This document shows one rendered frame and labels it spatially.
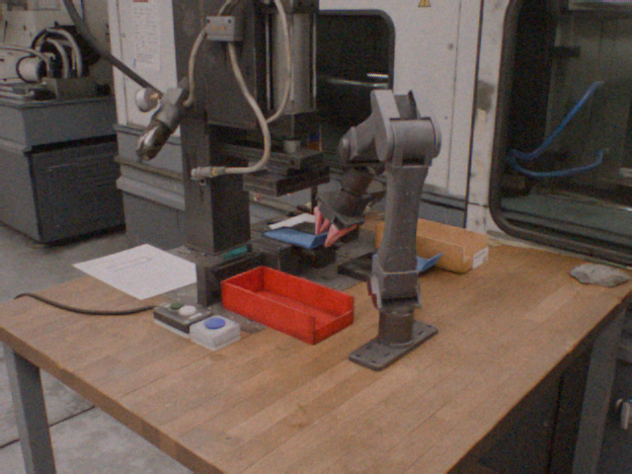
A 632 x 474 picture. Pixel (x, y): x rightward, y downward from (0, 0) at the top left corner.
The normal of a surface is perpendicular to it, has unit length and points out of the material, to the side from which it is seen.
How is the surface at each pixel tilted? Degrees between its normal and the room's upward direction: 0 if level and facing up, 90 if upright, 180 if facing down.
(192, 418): 0
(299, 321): 90
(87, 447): 0
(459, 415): 0
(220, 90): 90
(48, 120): 90
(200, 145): 90
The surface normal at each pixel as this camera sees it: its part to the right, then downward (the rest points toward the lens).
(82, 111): 0.71, 0.23
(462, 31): -0.70, 0.24
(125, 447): 0.00, -0.94
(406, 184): 0.20, 0.46
